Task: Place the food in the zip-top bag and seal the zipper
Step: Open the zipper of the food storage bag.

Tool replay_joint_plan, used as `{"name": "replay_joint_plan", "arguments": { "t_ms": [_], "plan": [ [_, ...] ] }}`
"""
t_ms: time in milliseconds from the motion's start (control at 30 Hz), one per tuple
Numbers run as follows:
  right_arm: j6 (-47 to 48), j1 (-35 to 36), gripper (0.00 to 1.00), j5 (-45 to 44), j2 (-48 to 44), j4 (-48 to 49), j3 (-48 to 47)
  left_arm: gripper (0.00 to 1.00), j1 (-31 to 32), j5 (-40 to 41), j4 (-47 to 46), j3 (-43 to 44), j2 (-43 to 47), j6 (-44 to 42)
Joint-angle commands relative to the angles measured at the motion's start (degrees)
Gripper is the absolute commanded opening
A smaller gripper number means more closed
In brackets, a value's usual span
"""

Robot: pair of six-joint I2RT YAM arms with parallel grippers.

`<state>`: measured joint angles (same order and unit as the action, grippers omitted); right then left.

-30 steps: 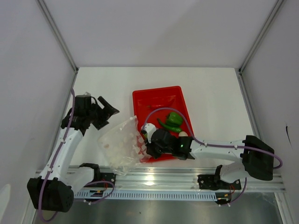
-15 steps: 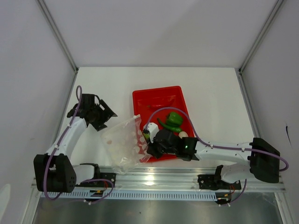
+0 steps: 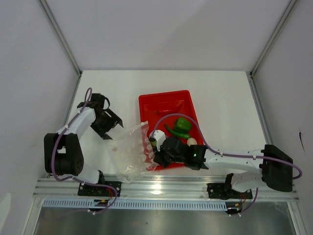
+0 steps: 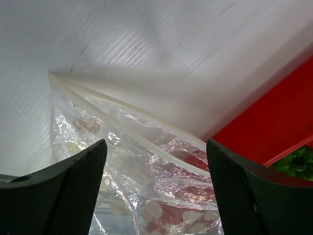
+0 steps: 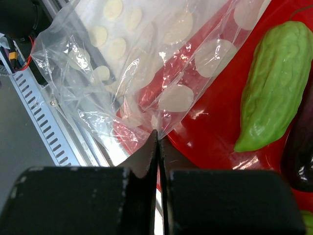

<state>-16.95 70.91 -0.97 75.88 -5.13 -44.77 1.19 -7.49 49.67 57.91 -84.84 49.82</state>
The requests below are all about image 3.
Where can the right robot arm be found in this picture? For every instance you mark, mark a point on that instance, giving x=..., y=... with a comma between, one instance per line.
x=269, y=167

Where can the red chili pepper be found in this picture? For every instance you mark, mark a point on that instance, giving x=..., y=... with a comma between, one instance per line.
x=167, y=108

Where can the clear dotted zip bag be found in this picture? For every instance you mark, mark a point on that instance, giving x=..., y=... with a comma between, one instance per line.
x=132, y=153

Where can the green bell pepper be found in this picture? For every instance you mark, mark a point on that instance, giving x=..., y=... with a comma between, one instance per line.
x=182, y=125

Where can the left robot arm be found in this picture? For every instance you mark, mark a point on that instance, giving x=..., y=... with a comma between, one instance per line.
x=63, y=153

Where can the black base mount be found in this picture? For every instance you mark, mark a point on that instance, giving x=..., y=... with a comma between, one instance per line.
x=218, y=191
x=93, y=191

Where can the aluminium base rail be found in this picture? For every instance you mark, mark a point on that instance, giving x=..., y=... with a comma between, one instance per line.
x=178, y=188

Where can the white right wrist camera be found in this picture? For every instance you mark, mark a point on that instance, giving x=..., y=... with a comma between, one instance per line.
x=156, y=139

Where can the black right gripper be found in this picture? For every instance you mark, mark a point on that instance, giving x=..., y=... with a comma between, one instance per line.
x=158, y=158

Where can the white slotted cable duct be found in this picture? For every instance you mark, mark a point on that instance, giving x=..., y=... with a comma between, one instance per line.
x=136, y=204

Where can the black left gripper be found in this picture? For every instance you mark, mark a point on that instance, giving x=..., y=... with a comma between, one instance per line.
x=100, y=130

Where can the white egg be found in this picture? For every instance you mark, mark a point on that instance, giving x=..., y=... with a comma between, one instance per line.
x=191, y=141

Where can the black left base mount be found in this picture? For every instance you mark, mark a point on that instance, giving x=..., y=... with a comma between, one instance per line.
x=93, y=191

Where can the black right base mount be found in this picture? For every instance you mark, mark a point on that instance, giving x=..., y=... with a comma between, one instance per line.
x=218, y=191

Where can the red plastic tray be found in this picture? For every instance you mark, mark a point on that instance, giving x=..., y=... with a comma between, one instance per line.
x=148, y=102

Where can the green chili pepper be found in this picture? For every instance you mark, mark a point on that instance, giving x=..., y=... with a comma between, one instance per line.
x=181, y=135

